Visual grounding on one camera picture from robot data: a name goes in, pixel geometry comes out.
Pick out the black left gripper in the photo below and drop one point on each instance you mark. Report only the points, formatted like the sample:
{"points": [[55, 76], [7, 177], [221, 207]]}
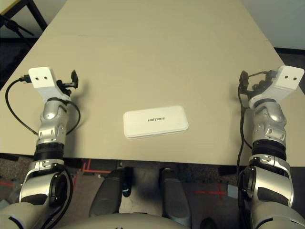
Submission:
{"points": [[65, 90]]}

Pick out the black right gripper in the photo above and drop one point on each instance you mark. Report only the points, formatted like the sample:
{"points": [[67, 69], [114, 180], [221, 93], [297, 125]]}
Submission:
{"points": [[259, 86]]}

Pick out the white plastic pencil case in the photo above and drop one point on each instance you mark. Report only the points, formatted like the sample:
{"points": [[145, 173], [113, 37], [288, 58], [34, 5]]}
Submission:
{"points": [[155, 128]]}

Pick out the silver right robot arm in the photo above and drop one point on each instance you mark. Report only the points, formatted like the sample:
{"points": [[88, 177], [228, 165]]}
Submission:
{"points": [[269, 119]]}

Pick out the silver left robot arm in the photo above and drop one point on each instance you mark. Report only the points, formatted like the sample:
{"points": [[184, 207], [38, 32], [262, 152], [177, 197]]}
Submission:
{"points": [[51, 117]]}

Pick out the black tripod stand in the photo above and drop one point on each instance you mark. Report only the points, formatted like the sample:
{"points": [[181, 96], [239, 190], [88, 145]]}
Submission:
{"points": [[12, 25]]}

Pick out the red tape rectangle outline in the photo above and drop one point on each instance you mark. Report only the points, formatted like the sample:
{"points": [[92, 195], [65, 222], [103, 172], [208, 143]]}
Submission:
{"points": [[87, 167]]}

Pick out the grey square floor patch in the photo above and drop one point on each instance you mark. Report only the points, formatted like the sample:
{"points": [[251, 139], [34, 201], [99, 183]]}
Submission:
{"points": [[232, 191]]}

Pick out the red tape cross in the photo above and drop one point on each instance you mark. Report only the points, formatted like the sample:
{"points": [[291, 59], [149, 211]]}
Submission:
{"points": [[220, 192]]}

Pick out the grey robot left leg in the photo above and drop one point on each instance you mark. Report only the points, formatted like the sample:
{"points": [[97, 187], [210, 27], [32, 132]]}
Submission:
{"points": [[107, 198]]}

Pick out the grey robot leg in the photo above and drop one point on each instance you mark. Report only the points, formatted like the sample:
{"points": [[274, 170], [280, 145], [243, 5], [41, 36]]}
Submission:
{"points": [[174, 198], [107, 198]]}

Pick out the grey robot right leg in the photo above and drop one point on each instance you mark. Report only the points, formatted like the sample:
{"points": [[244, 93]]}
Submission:
{"points": [[174, 198]]}

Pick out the black shoe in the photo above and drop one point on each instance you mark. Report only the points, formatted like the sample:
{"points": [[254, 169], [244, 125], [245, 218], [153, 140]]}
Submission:
{"points": [[208, 224]]}

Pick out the grey robot torso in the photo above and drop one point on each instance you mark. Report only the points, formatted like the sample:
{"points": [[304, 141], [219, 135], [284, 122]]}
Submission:
{"points": [[133, 221]]}

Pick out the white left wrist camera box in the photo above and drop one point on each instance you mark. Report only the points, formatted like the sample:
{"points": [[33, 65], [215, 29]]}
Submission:
{"points": [[43, 78]]}

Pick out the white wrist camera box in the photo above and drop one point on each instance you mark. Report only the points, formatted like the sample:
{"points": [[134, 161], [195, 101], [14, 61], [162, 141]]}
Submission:
{"points": [[43, 78], [288, 78]]}

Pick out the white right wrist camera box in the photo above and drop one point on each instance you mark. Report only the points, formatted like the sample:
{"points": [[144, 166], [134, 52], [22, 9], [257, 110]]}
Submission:
{"points": [[288, 78]]}

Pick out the side table with black frame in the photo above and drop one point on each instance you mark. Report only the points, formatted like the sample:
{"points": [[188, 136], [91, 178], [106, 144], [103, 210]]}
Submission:
{"points": [[31, 9]]}

